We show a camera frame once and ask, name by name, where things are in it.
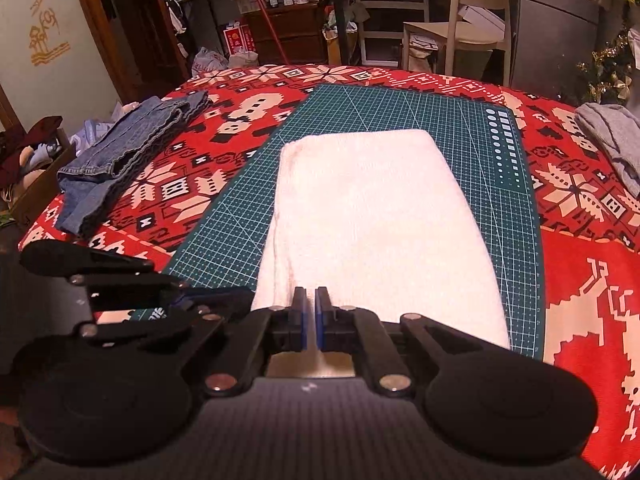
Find red patterned blanket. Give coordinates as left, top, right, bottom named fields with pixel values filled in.
left=17, top=62, right=640, bottom=480

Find gold tinsel Christmas tree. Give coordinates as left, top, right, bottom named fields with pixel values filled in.
left=575, top=30, right=640, bottom=106

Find box of plush toys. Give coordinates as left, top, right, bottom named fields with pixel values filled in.
left=0, top=115, right=76, bottom=226

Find wooden door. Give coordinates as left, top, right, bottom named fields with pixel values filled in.
left=67, top=0, right=191, bottom=101

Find blue jeans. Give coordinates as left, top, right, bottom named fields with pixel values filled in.
left=56, top=91, right=213, bottom=238

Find grey hoodie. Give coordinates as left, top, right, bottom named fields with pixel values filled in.
left=575, top=102, right=640, bottom=198

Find red and white box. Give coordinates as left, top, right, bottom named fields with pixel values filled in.
left=221, top=22, right=257, bottom=58

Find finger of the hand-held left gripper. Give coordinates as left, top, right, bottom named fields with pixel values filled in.
left=22, top=239, right=256, bottom=311
left=75, top=307, right=223, bottom=348

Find white plastic bag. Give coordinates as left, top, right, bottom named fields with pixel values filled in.
left=192, top=47, right=258, bottom=76

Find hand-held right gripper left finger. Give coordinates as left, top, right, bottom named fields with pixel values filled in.
left=145, top=287, right=308, bottom=397

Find wooden drawer cabinet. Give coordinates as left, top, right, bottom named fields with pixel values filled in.
left=245, top=5, right=328, bottom=63

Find red handled broom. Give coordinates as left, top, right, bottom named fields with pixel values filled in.
left=247, top=0, right=291, bottom=66

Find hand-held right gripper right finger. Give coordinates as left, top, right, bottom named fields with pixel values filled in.
left=315, top=287, right=488, bottom=398

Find white knit sweater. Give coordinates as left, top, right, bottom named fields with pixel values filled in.
left=250, top=129, right=511, bottom=378

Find trash bin with white liner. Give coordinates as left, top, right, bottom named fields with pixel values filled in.
left=402, top=32, right=441, bottom=73

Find green cutting mat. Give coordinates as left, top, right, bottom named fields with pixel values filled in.
left=127, top=84, right=546, bottom=361

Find white drawer rack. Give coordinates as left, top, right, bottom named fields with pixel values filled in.
left=352, top=0, right=431, bottom=66

